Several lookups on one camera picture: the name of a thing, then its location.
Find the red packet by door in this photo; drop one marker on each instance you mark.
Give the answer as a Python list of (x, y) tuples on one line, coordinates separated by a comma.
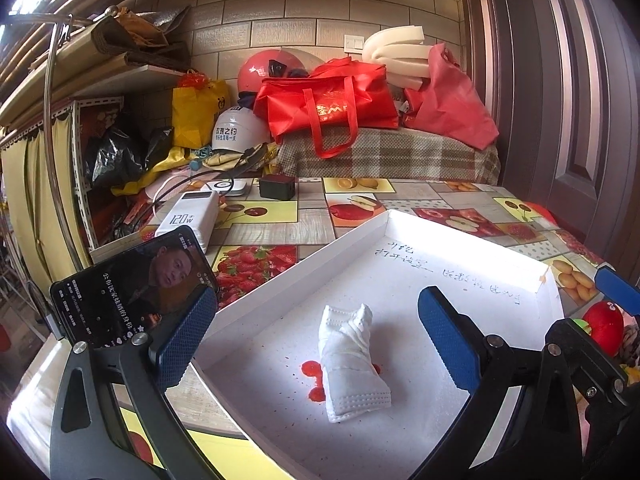
[(537, 211)]

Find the black plastic bag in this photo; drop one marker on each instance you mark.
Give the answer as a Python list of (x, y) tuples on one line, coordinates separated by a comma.
[(118, 157)]

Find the black charger cube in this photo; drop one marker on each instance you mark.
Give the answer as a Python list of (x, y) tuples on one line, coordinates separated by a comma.
[(277, 187)]

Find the yellow curtain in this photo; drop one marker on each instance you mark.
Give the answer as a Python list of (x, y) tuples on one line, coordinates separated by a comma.
[(31, 205)]

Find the pink red shopping bag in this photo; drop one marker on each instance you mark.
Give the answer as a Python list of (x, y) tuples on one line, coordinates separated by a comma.
[(448, 104)]

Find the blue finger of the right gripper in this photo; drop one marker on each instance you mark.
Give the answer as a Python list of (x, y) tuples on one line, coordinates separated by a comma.
[(617, 290)]

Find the metal storage shelf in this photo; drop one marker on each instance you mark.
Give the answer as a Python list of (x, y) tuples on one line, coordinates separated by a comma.
[(91, 75)]

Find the white power bank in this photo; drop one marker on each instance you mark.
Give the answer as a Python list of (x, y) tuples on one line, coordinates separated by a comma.
[(198, 210)]

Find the plaid cloth covered bench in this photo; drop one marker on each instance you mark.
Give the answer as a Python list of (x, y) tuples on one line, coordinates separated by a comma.
[(399, 154)]

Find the white round charger device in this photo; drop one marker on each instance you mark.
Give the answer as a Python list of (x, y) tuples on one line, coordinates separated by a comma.
[(229, 187)]

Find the yellow shopping bag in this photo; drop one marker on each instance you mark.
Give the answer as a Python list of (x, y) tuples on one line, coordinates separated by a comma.
[(196, 104)]

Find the red plush toy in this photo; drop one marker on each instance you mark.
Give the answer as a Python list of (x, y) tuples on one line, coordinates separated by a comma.
[(606, 325)]

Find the red helmet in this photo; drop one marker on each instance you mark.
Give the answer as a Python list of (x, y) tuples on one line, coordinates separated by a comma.
[(271, 63)]

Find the white helmet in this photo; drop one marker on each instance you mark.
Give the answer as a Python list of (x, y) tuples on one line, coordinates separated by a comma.
[(238, 129)]

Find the fruit pattern tablecloth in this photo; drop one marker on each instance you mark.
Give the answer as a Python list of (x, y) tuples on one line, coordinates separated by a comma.
[(256, 239)]

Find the cream foam roll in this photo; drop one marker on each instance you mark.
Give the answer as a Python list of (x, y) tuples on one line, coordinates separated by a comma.
[(403, 53)]

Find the white face mask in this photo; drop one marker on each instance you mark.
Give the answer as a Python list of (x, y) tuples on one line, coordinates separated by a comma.
[(350, 381)]

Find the black smartphone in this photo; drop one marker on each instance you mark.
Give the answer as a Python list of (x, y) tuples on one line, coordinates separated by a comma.
[(133, 291)]

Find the white shallow tray box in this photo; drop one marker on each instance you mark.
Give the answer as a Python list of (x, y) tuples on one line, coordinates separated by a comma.
[(251, 356)]

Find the red tote bag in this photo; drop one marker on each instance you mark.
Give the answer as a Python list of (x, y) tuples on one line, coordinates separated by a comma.
[(342, 92)]

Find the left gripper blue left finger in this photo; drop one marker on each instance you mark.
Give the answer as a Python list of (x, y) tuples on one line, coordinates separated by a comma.
[(89, 439)]

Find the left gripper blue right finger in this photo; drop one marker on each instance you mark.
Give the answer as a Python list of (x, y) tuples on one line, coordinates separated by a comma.
[(542, 439)]

